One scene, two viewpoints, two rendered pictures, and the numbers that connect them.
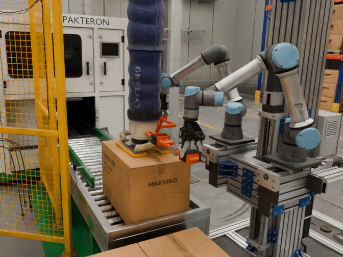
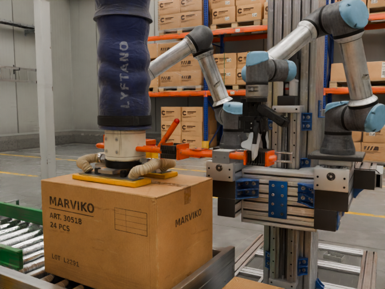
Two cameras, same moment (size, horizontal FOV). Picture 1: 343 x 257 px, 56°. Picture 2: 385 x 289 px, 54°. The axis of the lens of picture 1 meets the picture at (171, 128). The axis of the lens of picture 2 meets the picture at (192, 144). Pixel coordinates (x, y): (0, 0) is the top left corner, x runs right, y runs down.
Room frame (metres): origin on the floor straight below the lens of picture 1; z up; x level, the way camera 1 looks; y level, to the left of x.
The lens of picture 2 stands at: (0.60, 0.76, 1.25)
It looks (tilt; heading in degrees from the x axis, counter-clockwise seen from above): 6 degrees down; 329
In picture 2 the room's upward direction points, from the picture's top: straight up
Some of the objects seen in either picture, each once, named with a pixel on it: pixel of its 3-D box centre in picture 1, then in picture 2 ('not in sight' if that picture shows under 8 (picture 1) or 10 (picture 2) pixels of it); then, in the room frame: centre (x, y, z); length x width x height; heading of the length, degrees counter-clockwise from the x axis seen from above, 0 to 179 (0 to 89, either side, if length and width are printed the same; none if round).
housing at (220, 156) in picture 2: (177, 150); (224, 156); (1.71, -0.04, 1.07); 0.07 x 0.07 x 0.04; 28
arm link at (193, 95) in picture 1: (192, 98); (258, 68); (1.61, -0.10, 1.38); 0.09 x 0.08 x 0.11; 89
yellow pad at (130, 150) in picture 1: (130, 146); (110, 175); (2.08, 0.27, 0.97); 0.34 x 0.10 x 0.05; 28
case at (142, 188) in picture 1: (142, 177); (128, 225); (2.10, 0.19, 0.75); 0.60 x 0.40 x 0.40; 28
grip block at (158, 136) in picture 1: (160, 138); (174, 151); (1.90, 0.07, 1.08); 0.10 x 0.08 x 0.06; 118
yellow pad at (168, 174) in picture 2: (156, 143); (140, 168); (2.16, 0.10, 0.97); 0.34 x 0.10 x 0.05; 28
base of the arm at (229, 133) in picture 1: (232, 130); (234, 137); (2.15, -0.41, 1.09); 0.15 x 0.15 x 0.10
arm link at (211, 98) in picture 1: (212, 98); (276, 70); (1.62, -0.20, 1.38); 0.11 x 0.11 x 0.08; 89
